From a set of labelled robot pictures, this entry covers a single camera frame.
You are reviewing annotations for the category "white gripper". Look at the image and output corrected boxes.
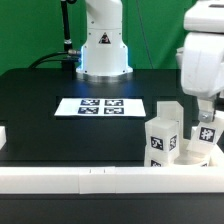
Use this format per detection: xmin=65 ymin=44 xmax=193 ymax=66
xmin=176 ymin=0 xmax=224 ymax=123

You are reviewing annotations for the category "white round stool seat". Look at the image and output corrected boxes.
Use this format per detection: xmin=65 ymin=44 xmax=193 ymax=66
xmin=143 ymin=146 xmax=212 ymax=168

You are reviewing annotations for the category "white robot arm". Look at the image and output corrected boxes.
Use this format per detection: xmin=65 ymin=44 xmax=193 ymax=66
xmin=76 ymin=0 xmax=224 ymax=123

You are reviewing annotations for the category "white marker sheet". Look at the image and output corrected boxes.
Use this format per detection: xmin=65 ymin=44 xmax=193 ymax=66
xmin=55 ymin=98 xmax=146 ymax=117

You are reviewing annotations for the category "white front fence bar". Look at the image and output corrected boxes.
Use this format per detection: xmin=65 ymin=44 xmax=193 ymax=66
xmin=0 ymin=167 xmax=224 ymax=194

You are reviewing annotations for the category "white left fence piece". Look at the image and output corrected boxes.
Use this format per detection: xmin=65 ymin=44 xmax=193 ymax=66
xmin=0 ymin=126 xmax=6 ymax=150

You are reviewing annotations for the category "black cable bundle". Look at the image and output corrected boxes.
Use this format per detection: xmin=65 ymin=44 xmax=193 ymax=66
xmin=28 ymin=49 xmax=82 ymax=70

